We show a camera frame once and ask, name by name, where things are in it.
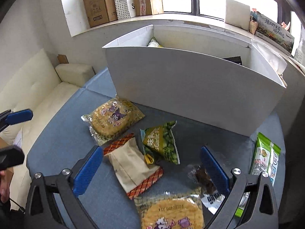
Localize landscape printed gift box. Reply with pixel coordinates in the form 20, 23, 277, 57
250, 8, 295, 54

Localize white paper sheet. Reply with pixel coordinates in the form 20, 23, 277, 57
13, 126, 24, 148

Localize dotted paper bag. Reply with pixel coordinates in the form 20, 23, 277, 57
112, 0, 131, 19

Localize yellow tissue pack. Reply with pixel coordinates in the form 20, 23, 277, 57
250, 39, 289, 81

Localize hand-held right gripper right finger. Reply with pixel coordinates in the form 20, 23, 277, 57
200, 145, 279, 229

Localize cream sofa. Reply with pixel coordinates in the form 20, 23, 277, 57
0, 48, 96, 196

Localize white plastic bottle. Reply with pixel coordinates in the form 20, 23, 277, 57
294, 40, 305, 62

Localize tall brown cardboard box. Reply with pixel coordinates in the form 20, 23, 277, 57
82, 0, 118, 28

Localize black cable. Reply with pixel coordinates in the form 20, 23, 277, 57
10, 197, 25, 214

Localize green yellow pea packet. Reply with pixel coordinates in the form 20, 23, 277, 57
140, 120, 181, 165

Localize yellow cracker packet purple character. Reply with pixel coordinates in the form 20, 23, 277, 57
81, 97, 146, 146

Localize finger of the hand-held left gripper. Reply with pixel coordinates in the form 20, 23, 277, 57
0, 145, 25, 171
0, 109, 33, 133

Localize black white snack packet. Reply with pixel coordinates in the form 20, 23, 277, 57
200, 188, 226, 215

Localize yellow cracker packet cow print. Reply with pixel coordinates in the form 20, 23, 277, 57
133, 187, 205, 229

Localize dark snack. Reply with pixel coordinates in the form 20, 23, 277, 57
186, 163, 218, 195

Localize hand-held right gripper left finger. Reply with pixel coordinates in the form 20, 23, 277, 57
24, 145, 104, 229

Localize blue tablecloth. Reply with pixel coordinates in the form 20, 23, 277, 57
26, 67, 286, 229

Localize beige packet orange plaid ends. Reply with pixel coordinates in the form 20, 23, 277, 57
103, 134, 164, 199

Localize white cardboard box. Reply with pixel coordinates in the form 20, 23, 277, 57
102, 24, 287, 137

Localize open brown cardboard box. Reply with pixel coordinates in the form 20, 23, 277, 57
130, 0, 164, 17

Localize person's left hand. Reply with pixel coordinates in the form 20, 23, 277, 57
0, 170, 11, 197

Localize plain white box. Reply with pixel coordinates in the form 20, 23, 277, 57
225, 0, 251, 31

